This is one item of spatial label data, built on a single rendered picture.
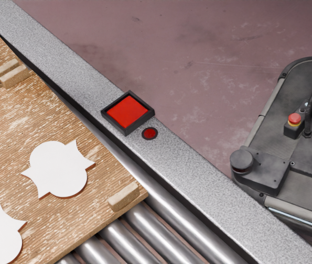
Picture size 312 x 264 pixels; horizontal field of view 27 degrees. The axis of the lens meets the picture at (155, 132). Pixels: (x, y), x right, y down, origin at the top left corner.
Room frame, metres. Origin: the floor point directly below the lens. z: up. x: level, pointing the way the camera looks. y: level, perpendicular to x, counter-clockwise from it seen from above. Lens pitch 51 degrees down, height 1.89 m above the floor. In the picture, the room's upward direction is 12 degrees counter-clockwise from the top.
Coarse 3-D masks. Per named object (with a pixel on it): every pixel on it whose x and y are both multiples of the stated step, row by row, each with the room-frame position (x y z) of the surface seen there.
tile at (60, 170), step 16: (48, 144) 0.79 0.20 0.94; (32, 160) 0.76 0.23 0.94; (48, 160) 0.75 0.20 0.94; (64, 160) 0.74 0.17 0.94; (80, 160) 0.74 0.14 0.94; (32, 176) 0.72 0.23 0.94; (48, 176) 0.72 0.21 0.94; (64, 176) 0.71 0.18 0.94; (80, 176) 0.70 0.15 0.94; (48, 192) 0.68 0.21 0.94; (64, 192) 0.67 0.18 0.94; (80, 192) 0.67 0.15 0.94
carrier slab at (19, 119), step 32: (0, 96) 0.95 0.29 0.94; (32, 96) 0.93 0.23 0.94; (0, 128) 0.86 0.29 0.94; (32, 128) 0.84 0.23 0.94; (64, 128) 0.83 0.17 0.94; (0, 160) 0.78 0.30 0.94; (96, 160) 0.73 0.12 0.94; (0, 192) 0.71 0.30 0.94; (32, 192) 0.69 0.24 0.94; (96, 192) 0.66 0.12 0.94; (32, 224) 0.63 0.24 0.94; (64, 224) 0.61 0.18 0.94; (96, 224) 0.60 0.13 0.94; (32, 256) 0.56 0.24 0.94
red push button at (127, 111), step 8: (128, 96) 0.88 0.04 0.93; (120, 104) 0.86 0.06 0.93; (128, 104) 0.86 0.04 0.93; (136, 104) 0.85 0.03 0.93; (112, 112) 0.85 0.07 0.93; (120, 112) 0.84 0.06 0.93; (128, 112) 0.84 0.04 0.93; (136, 112) 0.83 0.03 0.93; (144, 112) 0.83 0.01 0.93; (120, 120) 0.82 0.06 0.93; (128, 120) 0.82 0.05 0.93
